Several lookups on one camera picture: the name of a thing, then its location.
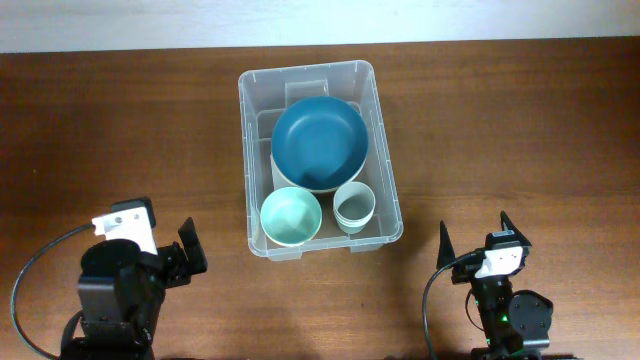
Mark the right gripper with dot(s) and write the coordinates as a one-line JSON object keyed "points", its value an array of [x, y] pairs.
{"points": [[465, 272]]}

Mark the clear plastic storage container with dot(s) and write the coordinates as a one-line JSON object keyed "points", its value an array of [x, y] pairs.
{"points": [[264, 95]]}

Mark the mint green plastic cup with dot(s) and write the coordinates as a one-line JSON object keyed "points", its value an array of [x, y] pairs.
{"points": [[353, 206]]}

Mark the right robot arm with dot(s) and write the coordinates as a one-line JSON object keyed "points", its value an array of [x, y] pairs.
{"points": [[515, 323]]}

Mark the cream bowl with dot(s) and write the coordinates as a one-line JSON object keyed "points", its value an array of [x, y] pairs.
{"points": [[310, 189]]}

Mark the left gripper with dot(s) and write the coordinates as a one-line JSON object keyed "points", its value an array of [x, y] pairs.
{"points": [[178, 268]]}

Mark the dark blue bowl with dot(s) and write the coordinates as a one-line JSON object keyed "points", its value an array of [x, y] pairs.
{"points": [[320, 140]]}

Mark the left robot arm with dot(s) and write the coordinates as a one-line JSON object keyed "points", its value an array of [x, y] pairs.
{"points": [[123, 283]]}

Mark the white label in container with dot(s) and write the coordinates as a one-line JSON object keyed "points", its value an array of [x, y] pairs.
{"points": [[277, 179]]}

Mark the mint green small bowl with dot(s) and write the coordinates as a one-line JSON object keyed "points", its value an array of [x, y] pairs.
{"points": [[291, 216]]}

